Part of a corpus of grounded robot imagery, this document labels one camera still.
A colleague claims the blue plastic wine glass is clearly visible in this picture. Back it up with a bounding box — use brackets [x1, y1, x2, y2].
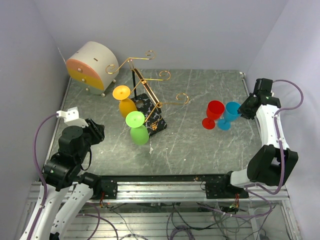
[217, 101, 241, 131]

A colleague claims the red plastic wine glass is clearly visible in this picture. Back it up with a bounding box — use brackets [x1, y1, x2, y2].
[202, 100, 225, 130]

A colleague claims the green plastic wine glass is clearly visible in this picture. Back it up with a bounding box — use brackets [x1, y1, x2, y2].
[125, 111, 149, 145]

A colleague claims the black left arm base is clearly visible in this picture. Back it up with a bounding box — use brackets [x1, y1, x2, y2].
[81, 172, 118, 200]

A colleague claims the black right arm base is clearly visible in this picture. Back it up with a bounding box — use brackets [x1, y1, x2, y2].
[201, 171, 249, 199]

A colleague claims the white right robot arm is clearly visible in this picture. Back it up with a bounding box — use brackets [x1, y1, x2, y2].
[220, 78, 299, 198]

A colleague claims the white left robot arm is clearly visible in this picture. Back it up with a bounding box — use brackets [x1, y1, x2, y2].
[21, 118, 105, 240]

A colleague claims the orange plastic wine glass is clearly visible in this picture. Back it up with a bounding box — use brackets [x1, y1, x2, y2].
[112, 85, 137, 118]

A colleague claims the round pastel drawer box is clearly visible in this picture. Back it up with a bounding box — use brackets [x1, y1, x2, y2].
[66, 41, 119, 97]

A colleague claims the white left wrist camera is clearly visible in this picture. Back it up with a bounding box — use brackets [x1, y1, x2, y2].
[56, 106, 89, 128]

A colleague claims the gold wire glass rack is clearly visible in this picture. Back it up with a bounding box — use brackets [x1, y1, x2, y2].
[105, 50, 190, 137]

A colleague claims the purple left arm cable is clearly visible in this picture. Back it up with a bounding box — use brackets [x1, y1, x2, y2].
[26, 112, 60, 238]

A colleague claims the aluminium frame rail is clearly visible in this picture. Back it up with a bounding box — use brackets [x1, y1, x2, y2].
[26, 181, 290, 203]

